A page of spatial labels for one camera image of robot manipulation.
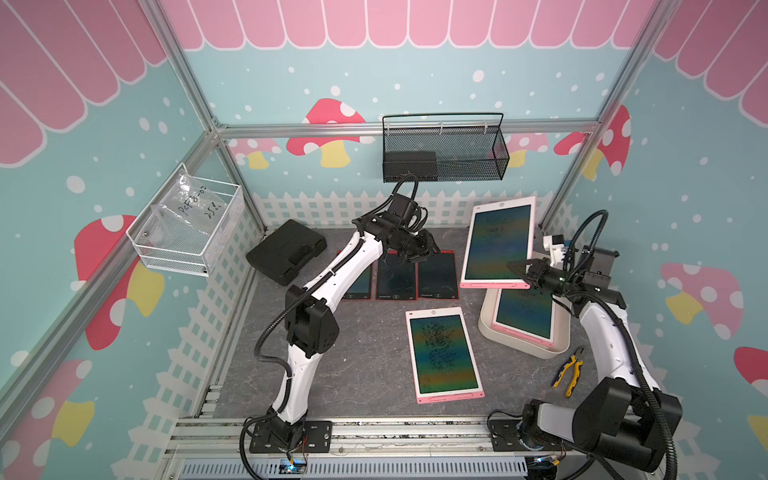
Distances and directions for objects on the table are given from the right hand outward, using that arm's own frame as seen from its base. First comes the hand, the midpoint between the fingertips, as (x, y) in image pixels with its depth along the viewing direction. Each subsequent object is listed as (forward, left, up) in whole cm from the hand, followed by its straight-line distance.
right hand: (510, 264), depth 78 cm
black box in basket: (+34, +28, +8) cm, 45 cm away
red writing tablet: (+14, +30, -26) cm, 42 cm away
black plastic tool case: (+24, +70, -19) cm, 77 cm away
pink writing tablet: (+11, 0, +1) cm, 11 cm away
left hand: (+5, +19, -3) cm, 20 cm away
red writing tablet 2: (+12, +16, -22) cm, 30 cm away
